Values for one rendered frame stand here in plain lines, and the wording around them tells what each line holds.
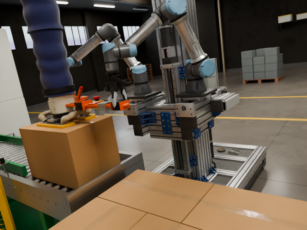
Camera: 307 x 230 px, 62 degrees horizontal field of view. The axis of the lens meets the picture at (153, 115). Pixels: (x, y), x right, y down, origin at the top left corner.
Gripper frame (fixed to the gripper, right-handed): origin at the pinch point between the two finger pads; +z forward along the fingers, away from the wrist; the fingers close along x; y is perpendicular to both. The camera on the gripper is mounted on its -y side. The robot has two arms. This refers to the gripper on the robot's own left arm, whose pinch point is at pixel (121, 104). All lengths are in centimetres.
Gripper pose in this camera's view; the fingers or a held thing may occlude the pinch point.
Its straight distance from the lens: 152.8
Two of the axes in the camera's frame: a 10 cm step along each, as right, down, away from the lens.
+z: 1.4, 9.7, 2.2
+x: -6.0, 2.6, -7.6
